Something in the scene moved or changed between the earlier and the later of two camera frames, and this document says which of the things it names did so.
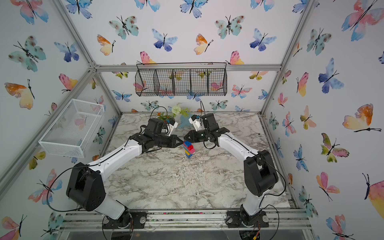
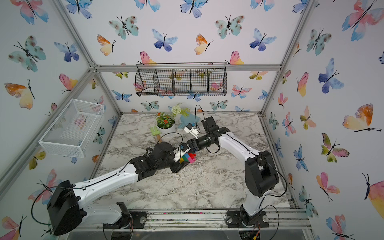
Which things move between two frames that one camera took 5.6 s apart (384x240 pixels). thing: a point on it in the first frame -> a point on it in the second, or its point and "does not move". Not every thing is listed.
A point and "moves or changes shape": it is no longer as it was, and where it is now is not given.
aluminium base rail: x=187 y=221 does not move
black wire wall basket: x=181 y=79 does not move
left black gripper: x=173 y=138 -> x=178 y=166
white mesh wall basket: x=71 y=133 does not move
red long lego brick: x=190 y=147 moves or changes shape
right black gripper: x=193 y=138 -> x=191 y=143
